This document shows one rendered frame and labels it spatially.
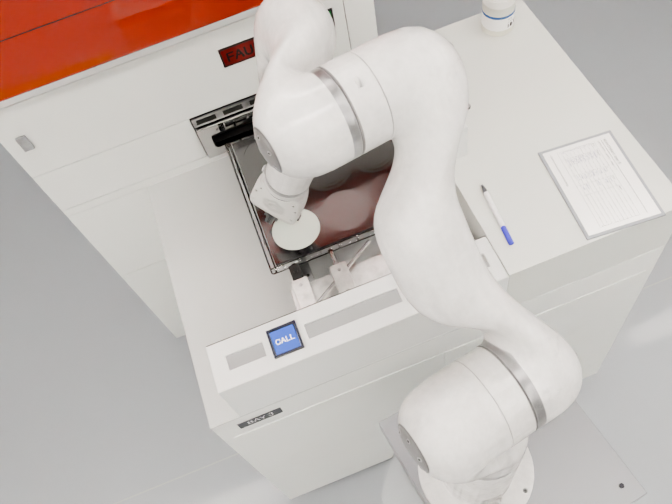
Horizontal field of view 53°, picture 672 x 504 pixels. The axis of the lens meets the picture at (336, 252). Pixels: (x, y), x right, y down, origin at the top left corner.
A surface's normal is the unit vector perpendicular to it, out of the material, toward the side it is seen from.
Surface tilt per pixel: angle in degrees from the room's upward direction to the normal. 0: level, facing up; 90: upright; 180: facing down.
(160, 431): 0
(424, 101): 57
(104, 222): 90
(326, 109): 34
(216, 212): 0
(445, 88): 48
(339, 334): 0
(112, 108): 90
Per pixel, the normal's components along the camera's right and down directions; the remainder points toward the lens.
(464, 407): -0.04, -0.40
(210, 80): 0.34, 0.79
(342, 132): 0.38, 0.37
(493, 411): 0.11, -0.18
